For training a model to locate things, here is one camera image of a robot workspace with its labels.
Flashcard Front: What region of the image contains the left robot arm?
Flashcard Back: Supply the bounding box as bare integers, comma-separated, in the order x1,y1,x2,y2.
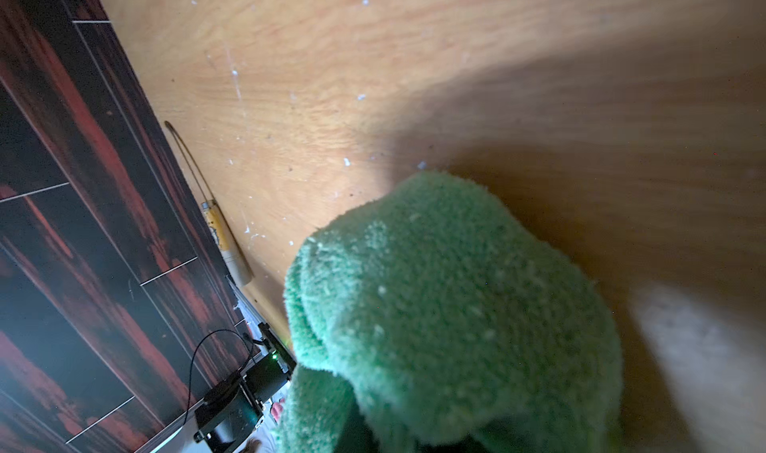
193,322,296,452

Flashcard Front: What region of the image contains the leftmost sickle yellow label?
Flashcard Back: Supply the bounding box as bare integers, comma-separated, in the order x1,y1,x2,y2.
164,120,255,287

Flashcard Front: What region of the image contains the green microfibre rag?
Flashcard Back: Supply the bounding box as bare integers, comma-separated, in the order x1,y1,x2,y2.
276,172,622,452

